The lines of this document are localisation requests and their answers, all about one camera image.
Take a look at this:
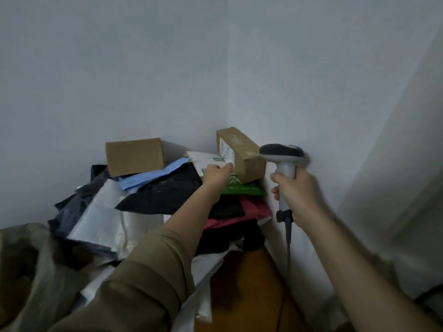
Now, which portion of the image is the small black mailer bag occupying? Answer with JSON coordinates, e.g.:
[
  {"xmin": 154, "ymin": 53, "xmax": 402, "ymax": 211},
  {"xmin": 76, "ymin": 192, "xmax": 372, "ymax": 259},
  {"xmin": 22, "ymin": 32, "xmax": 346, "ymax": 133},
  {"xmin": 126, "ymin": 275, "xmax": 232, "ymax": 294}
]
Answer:
[{"xmin": 209, "ymin": 194, "xmax": 246, "ymax": 220}]

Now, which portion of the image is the plain cardboard box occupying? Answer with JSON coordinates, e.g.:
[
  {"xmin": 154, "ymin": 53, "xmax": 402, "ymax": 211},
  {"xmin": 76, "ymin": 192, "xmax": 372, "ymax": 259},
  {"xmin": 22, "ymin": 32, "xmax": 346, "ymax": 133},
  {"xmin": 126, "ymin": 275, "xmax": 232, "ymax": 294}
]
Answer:
[{"xmin": 105, "ymin": 138, "xmax": 165, "ymax": 178}]

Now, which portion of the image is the olive green sack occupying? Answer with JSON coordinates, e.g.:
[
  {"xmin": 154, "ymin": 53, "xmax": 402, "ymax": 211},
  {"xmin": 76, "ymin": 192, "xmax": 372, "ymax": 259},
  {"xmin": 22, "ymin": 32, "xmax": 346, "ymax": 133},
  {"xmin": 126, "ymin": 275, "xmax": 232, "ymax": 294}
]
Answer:
[{"xmin": 0, "ymin": 223, "xmax": 116, "ymax": 332}]

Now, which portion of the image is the large black mailer bag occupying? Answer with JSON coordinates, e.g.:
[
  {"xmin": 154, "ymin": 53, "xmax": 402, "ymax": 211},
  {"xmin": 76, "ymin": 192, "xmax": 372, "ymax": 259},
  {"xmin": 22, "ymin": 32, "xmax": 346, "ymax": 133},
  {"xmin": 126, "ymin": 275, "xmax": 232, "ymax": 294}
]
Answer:
[{"xmin": 115, "ymin": 163, "xmax": 203, "ymax": 216}]

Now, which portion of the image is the white and green mailer bag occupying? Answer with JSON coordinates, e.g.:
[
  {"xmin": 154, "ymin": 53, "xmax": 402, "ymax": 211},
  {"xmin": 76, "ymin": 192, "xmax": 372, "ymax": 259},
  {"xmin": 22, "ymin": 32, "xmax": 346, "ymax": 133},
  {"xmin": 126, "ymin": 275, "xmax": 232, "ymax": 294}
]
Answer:
[{"xmin": 186, "ymin": 151, "xmax": 267, "ymax": 197}]

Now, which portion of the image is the red mailer bag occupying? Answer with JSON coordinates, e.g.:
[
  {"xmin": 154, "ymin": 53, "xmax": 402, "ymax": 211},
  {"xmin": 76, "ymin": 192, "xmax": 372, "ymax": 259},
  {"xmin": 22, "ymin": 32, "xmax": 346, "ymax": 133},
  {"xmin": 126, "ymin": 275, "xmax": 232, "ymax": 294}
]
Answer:
[{"xmin": 204, "ymin": 196, "xmax": 273, "ymax": 229}]

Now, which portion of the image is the long white plastic bag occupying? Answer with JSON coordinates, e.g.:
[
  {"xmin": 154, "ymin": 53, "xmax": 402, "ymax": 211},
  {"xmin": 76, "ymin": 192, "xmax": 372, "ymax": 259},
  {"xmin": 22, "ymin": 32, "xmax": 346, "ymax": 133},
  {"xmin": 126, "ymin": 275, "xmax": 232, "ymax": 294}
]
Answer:
[{"xmin": 172, "ymin": 250, "xmax": 230, "ymax": 332}]

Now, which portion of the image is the black scanner cable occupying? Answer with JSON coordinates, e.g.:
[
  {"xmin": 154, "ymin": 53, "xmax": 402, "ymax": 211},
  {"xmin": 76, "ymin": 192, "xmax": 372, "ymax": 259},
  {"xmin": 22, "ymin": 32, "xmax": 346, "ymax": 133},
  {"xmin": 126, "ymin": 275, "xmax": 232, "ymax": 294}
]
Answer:
[{"xmin": 275, "ymin": 218, "xmax": 294, "ymax": 332}]

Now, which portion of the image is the person's left forearm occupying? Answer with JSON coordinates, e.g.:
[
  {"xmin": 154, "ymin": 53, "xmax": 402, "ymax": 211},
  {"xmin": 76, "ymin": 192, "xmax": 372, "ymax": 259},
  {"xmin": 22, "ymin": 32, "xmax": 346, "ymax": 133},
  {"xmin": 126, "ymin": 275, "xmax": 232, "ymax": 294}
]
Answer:
[{"xmin": 48, "ymin": 186, "xmax": 226, "ymax": 332}]

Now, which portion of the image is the person's right hand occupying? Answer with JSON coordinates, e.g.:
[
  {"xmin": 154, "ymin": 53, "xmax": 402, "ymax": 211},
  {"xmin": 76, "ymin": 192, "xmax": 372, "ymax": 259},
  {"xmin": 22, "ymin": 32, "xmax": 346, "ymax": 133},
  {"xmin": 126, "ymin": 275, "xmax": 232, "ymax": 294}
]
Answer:
[{"xmin": 270, "ymin": 167, "xmax": 330, "ymax": 233}]

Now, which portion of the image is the labelled cardboard box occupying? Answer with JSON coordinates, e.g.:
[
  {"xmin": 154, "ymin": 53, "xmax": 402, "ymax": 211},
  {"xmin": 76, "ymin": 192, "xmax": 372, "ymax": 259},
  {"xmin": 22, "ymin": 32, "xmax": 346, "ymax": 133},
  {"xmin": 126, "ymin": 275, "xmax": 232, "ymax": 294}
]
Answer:
[{"xmin": 217, "ymin": 127, "xmax": 267, "ymax": 184}]

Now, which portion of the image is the blue mailer bag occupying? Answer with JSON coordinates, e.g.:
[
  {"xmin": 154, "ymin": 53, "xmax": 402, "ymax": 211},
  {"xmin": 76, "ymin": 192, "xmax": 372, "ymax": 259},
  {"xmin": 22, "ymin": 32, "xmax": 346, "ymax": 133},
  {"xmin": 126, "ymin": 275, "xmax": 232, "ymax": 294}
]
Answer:
[{"xmin": 118, "ymin": 157, "xmax": 191, "ymax": 191}]

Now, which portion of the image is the person's right forearm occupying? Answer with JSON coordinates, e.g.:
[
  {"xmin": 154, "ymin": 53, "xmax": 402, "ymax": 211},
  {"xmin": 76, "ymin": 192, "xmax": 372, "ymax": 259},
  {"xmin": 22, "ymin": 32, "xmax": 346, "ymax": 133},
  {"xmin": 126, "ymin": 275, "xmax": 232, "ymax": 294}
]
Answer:
[{"xmin": 304, "ymin": 210, "xmax": 441, "ymax": 332}]

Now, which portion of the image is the grey barcode scanner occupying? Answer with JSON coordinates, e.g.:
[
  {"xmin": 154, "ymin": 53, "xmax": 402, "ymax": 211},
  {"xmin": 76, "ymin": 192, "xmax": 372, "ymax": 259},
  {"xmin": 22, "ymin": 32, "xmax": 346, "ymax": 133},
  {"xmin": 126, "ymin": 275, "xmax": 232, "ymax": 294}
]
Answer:
[{"xmin": 260, "ymin": 144, "xmax": 306, "ymax": 222}]

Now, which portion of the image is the black plastic mailer bag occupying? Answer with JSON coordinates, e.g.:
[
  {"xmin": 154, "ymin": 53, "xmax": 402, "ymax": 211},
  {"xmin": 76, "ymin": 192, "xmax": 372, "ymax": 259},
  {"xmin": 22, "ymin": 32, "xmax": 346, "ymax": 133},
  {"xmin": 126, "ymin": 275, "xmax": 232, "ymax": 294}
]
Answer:
[{"xmin": 195, "ymin": 219, "xmax": 266, "ymax": 256}]

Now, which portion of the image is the person's left hand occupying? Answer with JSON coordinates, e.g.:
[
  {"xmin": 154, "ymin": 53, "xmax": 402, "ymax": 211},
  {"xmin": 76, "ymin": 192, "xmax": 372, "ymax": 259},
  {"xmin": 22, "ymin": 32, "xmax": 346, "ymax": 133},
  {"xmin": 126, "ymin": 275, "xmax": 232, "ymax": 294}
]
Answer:
[{"xmin": 202, "ymin": 163, "xmax": 235, "ymax": 197}]

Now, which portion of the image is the dark grey mailer bag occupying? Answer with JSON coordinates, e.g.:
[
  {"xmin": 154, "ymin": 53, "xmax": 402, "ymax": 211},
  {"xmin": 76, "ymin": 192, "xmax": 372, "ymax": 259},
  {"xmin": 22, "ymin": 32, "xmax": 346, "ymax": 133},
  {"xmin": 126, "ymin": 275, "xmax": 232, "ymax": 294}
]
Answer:
[{"xmin": 48, "ymin": 164, "xmax": 119, "ymax": 257}]

